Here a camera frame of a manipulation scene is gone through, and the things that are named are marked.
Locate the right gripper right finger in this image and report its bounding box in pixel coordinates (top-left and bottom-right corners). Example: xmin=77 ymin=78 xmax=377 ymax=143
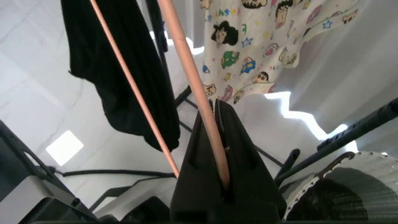
xmin=213 ymin=98 xmax=288 ymax=222

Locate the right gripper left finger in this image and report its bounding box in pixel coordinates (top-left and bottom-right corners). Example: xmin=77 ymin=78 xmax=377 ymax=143
xmin=170 ymin=111 xmax=224 ymax=222

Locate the pink clothes hanger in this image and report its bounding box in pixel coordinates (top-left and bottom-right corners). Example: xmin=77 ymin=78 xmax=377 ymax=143
xmin=89 ymin=0 xmax=231 ymax=191

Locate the black garment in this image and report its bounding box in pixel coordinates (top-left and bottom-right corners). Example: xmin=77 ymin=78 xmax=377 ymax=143
xmin=60 ymin=0 xmax=182 ymax=153

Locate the cream printed garment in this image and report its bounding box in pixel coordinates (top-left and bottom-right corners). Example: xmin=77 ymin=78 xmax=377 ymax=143
xmin=198 ymin=0 xmax=360 ymax=105

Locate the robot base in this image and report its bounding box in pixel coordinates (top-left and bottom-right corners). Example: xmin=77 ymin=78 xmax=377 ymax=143
xmin=0 ymin=119 xmax=177 ymax=224

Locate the white laundry basket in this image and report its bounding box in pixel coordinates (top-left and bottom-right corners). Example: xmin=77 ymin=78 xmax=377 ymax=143
xmin=282 ymin=151 xmax=398 ymax=222

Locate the black clothes rack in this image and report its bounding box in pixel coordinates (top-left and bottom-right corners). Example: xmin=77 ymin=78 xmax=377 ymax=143
xmin=145 ymin=0 xmax=398 ymax=187

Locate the white curtain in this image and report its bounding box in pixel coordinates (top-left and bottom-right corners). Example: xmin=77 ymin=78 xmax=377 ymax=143
xmin=136 ymin=0 xmax=398 ymax=151

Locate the black cable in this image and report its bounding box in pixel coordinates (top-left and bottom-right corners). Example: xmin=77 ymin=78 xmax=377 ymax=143
xmin=53 ymin=167 xmax=177 ymax=179

